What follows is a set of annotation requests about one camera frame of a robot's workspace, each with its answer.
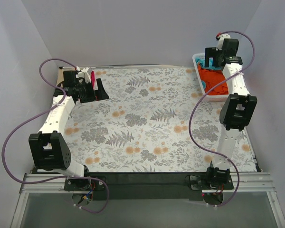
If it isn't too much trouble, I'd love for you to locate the turquoise t shirt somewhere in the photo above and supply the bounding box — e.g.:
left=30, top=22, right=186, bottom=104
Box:
left=196, top=56, right=223, bottom=89

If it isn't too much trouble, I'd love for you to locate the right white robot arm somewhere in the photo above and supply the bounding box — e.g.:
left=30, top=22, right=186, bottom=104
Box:
left=205, top=34, right=257, bottom=189

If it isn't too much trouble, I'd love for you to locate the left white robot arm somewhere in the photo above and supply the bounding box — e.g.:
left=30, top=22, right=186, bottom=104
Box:
left=28, top=67, right=109, bottom=190

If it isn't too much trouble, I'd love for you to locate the folded magenta t shirt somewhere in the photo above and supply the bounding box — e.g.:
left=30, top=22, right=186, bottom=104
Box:
left=91, top=71, right=95, bottom=88

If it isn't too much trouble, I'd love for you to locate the folded tan t shirt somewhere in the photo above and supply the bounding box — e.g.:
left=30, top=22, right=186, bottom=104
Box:
left=56, top=69, right=64, bottom=87

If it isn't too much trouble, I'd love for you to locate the orange t shirt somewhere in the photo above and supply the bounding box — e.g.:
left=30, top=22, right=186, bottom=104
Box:
left=197, top=62, right=228, bottom=95

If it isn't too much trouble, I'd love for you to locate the white plastic basket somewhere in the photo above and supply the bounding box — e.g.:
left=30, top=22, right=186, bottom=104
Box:
left=192, top=53, right=228, bottom=102

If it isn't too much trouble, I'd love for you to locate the floral table mat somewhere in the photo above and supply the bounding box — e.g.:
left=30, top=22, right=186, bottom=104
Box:
left=37, top=66, right=257, bottom=173

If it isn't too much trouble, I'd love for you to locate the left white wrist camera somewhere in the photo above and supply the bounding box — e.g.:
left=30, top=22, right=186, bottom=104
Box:
left=76, top=67, right=91, bottom=83

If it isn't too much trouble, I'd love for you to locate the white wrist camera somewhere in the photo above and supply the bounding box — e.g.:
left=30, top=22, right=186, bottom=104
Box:
left=216, top=33, right=231, bottom=51
left=76, top=67, right=91, bottom=83

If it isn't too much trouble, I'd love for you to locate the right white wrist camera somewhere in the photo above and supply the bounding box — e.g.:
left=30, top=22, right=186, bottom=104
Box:
left=216, top=33, right=231, bottom=51

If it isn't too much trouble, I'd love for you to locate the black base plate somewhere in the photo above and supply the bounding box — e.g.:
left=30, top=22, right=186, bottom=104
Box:
left=64, top=172, right=236, bottom=200

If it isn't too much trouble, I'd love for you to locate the aluminium frame rail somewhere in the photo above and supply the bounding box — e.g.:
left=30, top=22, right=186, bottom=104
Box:
left=20, top=172, right=275, bottom=193

